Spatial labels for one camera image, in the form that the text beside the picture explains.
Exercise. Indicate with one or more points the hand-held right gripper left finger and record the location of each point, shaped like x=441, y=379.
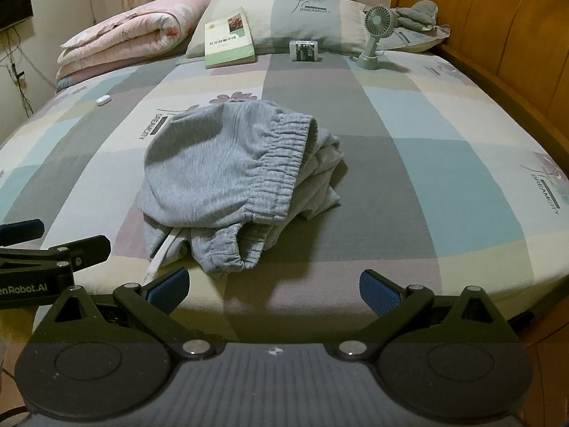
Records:
x=169, y=287

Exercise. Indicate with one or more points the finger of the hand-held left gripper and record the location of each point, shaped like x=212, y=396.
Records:
x=22, y=231
x=89, y=249

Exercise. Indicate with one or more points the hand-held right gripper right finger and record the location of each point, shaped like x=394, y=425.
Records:
x=378, y=291

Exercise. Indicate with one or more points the grey sweatpants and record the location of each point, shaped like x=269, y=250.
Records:
x=213, y=173

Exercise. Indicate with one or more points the small white case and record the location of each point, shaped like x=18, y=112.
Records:
x=103, y=100

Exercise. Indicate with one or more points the pink folded quilt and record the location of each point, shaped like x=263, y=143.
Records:
x=133, y=31

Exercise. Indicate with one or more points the small printed box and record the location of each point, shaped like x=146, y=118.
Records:
x=303, y=51

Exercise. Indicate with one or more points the flat patchwork pillow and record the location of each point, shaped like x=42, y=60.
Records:
x=413, y=42

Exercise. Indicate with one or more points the green and white book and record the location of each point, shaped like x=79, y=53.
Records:
x=229, y=40

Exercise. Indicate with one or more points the green handheld fan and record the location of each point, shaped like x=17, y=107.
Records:
x=380, y=20

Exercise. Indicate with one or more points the grey-green cloth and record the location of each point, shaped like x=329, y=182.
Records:
x=420, y=13

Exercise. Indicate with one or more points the wooden headboard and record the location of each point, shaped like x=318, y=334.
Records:
x=489, y=22

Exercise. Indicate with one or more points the wall television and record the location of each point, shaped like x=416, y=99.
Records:
x=13, y=2

